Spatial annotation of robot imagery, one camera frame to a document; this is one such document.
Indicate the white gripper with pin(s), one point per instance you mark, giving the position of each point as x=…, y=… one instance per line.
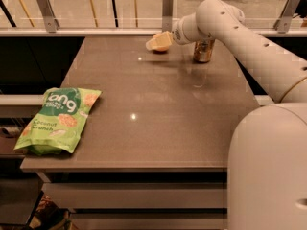
x=178, y=34

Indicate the orange fruit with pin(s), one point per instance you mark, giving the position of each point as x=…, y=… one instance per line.
x=160, y=42

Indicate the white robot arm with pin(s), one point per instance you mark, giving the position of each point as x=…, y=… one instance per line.
x=267, y=161

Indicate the green rice chip bag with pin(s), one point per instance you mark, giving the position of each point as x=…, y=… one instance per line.
x=59, y=124

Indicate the gold soda can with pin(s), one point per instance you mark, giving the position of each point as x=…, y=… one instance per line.
x=203, y=50

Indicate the metal railing bar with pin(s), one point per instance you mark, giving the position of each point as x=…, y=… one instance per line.
x=137, y=32

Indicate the upper grey drawer front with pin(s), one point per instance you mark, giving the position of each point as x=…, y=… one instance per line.
x=136, y=195

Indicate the grey drawer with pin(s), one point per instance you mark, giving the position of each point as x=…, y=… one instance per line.
x=148, y=222
x=136, y=195

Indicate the lower grey drawer front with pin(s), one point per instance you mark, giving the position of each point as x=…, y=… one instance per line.
x=148, y=222

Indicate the middle metal railing bracket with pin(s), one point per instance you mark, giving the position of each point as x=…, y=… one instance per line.
x=167, y=14

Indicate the metal railing bracket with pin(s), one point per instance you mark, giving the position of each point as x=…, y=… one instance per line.
x=167, y=14
x=283, y=22
x=50, y=22

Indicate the left metal railing bracket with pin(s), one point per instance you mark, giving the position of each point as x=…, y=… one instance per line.
x=50, y=22

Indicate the right metal railing bracket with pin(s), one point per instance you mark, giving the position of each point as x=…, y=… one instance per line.
x=283, y=22

